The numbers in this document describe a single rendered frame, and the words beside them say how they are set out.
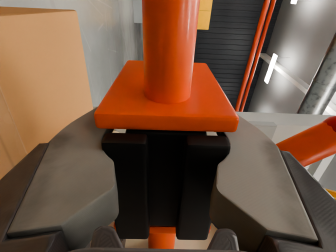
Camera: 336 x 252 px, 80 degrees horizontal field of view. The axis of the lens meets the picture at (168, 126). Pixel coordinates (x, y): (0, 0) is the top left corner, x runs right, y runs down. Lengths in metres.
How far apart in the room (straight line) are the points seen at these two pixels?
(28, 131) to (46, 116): 0.03
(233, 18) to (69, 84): 10.85
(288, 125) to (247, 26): 10.06
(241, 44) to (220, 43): 1.08
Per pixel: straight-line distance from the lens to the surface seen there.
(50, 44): 0.27
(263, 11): 8.28
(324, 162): 3.29
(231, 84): 12.14
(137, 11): 7.50
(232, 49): 11.43
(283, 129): 1.50
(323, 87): 6.17
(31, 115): 0.24
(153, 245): 0.18
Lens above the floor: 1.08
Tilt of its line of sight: 1 degrees up
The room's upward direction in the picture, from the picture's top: 92 degrees clockwise
